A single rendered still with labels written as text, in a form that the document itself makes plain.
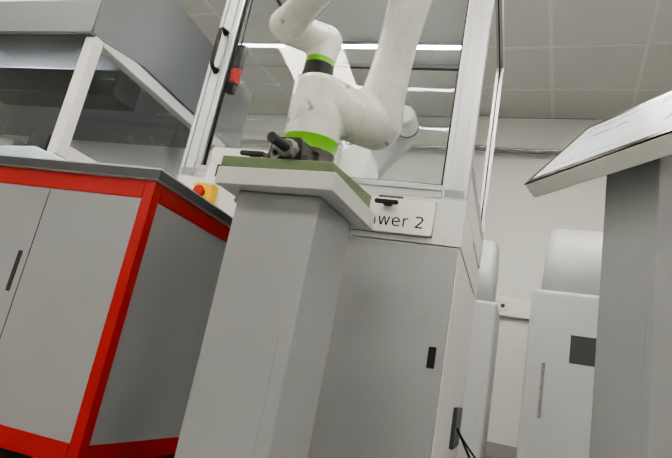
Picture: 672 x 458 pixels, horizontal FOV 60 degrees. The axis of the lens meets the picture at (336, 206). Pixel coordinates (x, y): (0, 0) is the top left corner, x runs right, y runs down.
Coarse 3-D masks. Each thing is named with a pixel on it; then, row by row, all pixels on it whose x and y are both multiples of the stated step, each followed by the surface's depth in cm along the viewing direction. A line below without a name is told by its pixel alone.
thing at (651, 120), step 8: (664, 112) 132; (640, 120) 139; (648, 120) 134; (656, 120) 130; (624, 128) 142; (632, 128) 137; (640, 128) 133; (600, 136) 150; (608, 136) 145; (616, 136) 140; (584, 144) 154; (592, 144) 148; (600, 144) 143; (576, 152) 152
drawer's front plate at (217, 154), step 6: (216, 150) 166; (222, 150) 166; (228, 150) 165; (234, 150) 165; (240, 150) 164; (258, 150) 163; (216, 156) 166; (222, 156) 165; (246, 156) 163; (210, 162) 166; (216, 162) 165; (210, 168) 165; (210, 174) 164; (210, 180) 164
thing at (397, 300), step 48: (384, 240) 180; (384, 288) 175; (432, 288) 171; (336, 336) 174; (384, 336) 171; (432, 336) 167; (336, 384) 170; (384, 384) 166; (432, 384) 163; (336, 432) 166; (384, 432) 162; (432, 432) 159
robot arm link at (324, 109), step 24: (312, 72) 135; (312, 96) 132; (336, 96) 134; (360, 96) 138; (288, 120) 134; (312, 120) 131; (336, 120) 134; (360, 120) 137; (312, 144) 130; (336, 144) 135
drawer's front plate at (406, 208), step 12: (372, 204) 183; (408, 204) 180; (420, 204) 178; (432, 204) 177; (396, 216) 179; (408, 216) 178; (420, 216) 177; (432, 216) 176; (384, 228) 179; (396, 228) 178; (408, 228) 177; (432, 228) 176
